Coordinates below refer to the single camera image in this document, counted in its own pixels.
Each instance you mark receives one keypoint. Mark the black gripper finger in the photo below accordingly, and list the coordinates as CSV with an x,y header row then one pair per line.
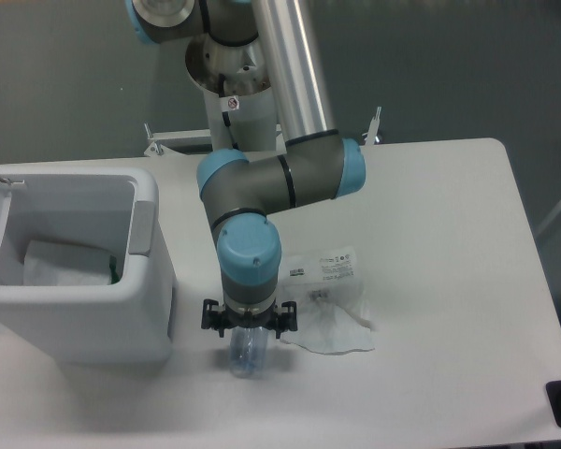
x,y
214,316
285,318

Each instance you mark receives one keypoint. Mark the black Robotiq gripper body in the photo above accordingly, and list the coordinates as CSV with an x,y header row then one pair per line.
x,y
248,319

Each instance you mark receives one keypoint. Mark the clear plastic water bottle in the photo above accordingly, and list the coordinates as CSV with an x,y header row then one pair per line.
x,y
249,353

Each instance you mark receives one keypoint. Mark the clear plastic packaging bag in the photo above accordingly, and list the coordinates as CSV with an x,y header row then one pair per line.
x,y
327,287

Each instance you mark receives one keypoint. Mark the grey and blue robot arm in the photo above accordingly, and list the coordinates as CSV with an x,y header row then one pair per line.
x,y
312,162

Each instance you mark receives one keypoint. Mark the green item in trash can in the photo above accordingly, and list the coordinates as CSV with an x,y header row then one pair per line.
x,y
112,265

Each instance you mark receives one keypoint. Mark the white open trash can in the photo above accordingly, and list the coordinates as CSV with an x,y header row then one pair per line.
x,y
113,209

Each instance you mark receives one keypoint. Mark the white paper in trash can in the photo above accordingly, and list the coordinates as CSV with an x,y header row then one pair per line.
x,y
59,264

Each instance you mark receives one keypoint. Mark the white pedestal base frame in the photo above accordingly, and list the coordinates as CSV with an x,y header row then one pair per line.
x,y
199,141

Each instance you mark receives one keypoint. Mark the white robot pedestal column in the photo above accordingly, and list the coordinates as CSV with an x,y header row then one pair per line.
x,y
238,97

